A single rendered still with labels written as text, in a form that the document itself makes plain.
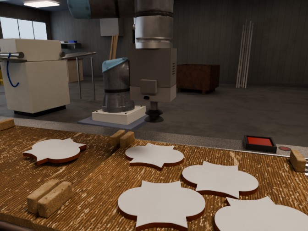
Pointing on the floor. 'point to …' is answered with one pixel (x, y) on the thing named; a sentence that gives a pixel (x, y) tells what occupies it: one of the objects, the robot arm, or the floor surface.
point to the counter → (72, 75)
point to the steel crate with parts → (197, 77)
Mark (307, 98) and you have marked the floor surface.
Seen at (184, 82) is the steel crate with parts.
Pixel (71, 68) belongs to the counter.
